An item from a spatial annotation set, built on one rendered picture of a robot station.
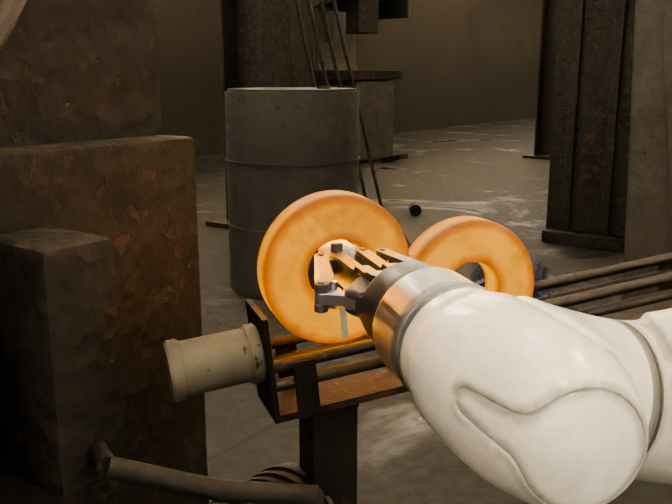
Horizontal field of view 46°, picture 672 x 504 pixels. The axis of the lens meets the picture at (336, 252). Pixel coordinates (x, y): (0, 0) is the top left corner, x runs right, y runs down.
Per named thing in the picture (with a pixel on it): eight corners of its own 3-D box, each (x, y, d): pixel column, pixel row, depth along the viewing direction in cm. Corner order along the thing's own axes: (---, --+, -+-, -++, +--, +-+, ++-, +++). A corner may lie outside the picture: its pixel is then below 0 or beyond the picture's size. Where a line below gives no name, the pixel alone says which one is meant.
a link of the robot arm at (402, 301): (509, 398, 57) (470, 366, 63) (519, 279, 55) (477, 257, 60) (395, 416, 54) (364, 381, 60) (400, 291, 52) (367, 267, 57)
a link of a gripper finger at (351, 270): (387, 319, 66) (371, 321, 65) (339, 280, 76) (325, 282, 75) (388, 274, 65) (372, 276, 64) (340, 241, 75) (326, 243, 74)
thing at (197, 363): (169, 388, 79) (159, 333, 78) (255, 369, 82) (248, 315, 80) (177, 412, 74) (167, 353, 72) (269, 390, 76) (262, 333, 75)
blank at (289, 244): (246, 200, 76) (254, 207, 73) (394, 178, 80) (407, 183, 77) (263, 347, 80) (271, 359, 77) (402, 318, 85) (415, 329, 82)
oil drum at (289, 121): (201, 289, 351) (193, 85, 331) (285, 263, 398) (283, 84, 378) (305, 312, 317) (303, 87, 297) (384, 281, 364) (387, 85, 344)
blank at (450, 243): (383, 231, 82) (396, 237, 79) (513, 200, 86) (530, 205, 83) (402, 367, 86) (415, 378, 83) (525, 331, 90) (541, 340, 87)
